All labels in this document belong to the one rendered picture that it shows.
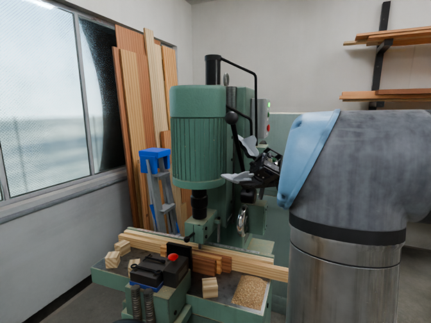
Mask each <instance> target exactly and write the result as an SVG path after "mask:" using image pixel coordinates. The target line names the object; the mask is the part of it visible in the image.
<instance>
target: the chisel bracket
mask: <svg viewBox="0 0 431 323"><path fill-rule="evenodd" d="M215 218H217V210H215V209H210V208H207V217H206V218H205V219H194V218H192V216H191V217H190V218H188V219H187V220H186V221H185V236H189V235H190V234H191V233H192V232H195V235H194V236H193V237H191V238H190V242H194V243H198V244H204V243H205V242H206V241H207V239H208V238H209V236H210V235H211V234H212V233H213V231H214V230H215V228H216V227H217V224H214V220H215Z"/></svg>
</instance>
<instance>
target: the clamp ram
mask: <svg viewBox="0 0 431 323"><path fill-rule="evenodd" d="M166 246H167V258H168V256H169V255H170V254H172V253H176V254H177V255H180V256H185V257H188V258H189V269H190V272H192V246H188V245H182V244H176V243H173V242H168V243H167V244H166Z"/></svg>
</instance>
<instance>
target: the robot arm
mask: <svg viewBox="0 0 431 323"><path fill-rule="evenodd" d="M238 137H239V143H240V147H241V149H243V151H244V154H245V155H246V157H247V158H251V159H253V160H254V161H251V162H250V163H249V164H250V169H249V171H245V172H241V173H240V174H236V173H235V174H229V173H226V174H221V177H223V178H225V179H227V180H228V181H231V182H233V183H236V184H238V185H240V186H241V187H242V188H243V189H244V190H246V189H254V188H267V187H275V186H276V189H277V190H278V195H277V205H278V206H279V207H280V208H283V209H284V210H288V209H289V226H290V228H291V237H290V249H289V274H288V287H287V311H286V323H397V314H398V294H399V284H400V264H401V248H402V247H403V245H404V244H405V237H406V228H407V223H408V222H416V223H422V224H431V110H348V111H341V109H335V110H334V111H329V112H308V113H303V114H301V115H300V116H298V117H297V118H296V119H295V120H294V122H293V123H292V126H291V129H290V132H289V136H288V139H287V144H286V148H285V153H284V156H283V155H281V154H280V153H278V152H276V151H274V150H272V149H271V148H269V147H267V148H266V149H265V150H263V152H264V153H261V154H260V153H259V151H258V150H257V148H256V146H255V145H256V143H257V139H256V137H255V136H253V135H251V136H250V137H247V138H242V137H241V136H239V135H238ZM270 150H271V151H272V152H274V153H276V154H277V155H276V156H273V155H272V154H271V153H270V152H269V151H270Z"/></svg>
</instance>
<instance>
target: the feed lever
mask: <svg viewBox="0 0 431 323"><path fill-rule="evenodd" d="M225 121H226V123H227V124H229V125H231V129H232V134H233V139H234V142H235V148H236V151H237V156H238V159H239V165H240V168H241V172H245V167H244V162H243V158H242V152H241V147H240V143H239V137H238V134H237V128H236V123H237V121H238V115H237V114H236V113H235V112H228V113H227V114H226V116H225ZM256 198H257V190H256V188H254V189H246V190H244V189H243V188H242V190H241V202H242V203H247V204H255V201H256Z"/></svg>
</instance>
